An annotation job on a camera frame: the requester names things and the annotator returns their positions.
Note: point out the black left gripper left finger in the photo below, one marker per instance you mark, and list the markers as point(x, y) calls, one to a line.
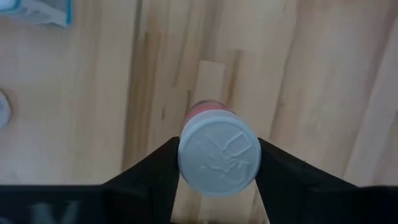
point(146, 186)

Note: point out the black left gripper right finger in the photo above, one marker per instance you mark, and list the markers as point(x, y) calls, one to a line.
point(298, 193)

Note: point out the pink pill bottle white cap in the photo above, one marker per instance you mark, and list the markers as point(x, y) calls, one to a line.
point(217, 155)

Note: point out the orange pill bottle white cap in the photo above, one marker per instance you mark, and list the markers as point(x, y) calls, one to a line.
point(3, 110)

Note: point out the white bottle teal label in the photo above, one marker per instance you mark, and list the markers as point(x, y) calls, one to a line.
point(46, 12)

